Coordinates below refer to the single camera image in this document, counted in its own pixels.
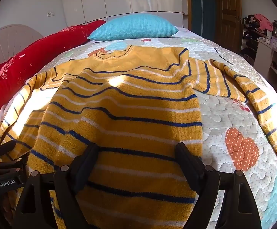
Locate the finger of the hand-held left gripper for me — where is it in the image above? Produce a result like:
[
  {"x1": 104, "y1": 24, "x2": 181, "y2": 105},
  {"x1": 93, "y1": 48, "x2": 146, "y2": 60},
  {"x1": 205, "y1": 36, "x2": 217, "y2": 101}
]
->
[
  {"x1": 0, "y1": 140, "x2": 18, "y2": 160},
  {"x1": 0, "y1": 158, "x2": 27, "y2": 183}
]

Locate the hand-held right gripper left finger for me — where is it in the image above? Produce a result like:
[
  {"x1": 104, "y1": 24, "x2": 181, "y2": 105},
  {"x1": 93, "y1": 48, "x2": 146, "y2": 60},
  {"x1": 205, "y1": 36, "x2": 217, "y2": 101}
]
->
[{"x1": 13, "y1": 143, "x2": 100, "y2": 229}]

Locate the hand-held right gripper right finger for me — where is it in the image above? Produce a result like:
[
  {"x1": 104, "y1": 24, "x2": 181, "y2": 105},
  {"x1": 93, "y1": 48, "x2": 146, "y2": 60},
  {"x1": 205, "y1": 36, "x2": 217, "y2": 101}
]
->
[{"x1": 175, "y1": 142, "x2": 263, "y2": 229}]

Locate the yellow striped knit sweater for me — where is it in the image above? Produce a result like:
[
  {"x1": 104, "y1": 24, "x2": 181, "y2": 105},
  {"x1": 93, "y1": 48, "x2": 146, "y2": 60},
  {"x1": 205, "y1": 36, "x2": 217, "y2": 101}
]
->
[{"x1": 0, "y1": 45, "x2": 277, "y2": 229}]

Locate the pink clothes pile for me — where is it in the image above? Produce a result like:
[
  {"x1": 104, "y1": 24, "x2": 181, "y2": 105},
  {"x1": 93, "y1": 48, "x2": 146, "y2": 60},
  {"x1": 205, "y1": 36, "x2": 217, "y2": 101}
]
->
[{"x1": 254, "y1": 14, "x2": 274, "y2": 31}]

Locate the patterned quilted bedspread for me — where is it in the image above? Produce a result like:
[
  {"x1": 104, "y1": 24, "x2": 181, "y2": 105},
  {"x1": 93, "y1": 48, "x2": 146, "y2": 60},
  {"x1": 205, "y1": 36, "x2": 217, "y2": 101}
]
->
[{"x1": 0, "y1": 26, "x2": 277, "y2": 229}]

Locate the red embroidered blanket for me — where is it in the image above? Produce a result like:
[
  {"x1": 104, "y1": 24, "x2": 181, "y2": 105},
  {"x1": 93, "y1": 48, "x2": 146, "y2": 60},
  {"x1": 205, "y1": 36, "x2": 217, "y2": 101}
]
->
[{"x1": 0, "y1": 19, "x2": 107, "y2": 129}]

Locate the white round headboard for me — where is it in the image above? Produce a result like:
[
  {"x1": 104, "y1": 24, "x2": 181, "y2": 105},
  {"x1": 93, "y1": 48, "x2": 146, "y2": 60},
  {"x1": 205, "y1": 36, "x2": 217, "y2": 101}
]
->
[{"x1": 0, "y1": 24, "x2": 45, "y2": 68}]

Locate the cluttered shelf unit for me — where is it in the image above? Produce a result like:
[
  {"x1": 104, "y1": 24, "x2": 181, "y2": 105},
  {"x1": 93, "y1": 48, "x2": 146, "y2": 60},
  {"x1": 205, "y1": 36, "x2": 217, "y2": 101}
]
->
[{"x1": 240, "y1": 14, "x2": 277, "y2": 90}]

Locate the turquoise knit pillow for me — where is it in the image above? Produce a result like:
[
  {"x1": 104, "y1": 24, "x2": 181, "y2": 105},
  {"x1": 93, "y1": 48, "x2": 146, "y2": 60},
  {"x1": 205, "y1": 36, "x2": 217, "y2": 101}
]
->
[{"x1": 87, "y1": 14, "x2": 179, "y2": 41}]

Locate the brown wooden door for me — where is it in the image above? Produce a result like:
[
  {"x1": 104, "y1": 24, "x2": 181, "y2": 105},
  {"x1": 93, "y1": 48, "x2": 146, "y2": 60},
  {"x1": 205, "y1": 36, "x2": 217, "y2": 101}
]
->
[{"x1": 215, "y1": 0, "x2": 243, "y2": 46}]

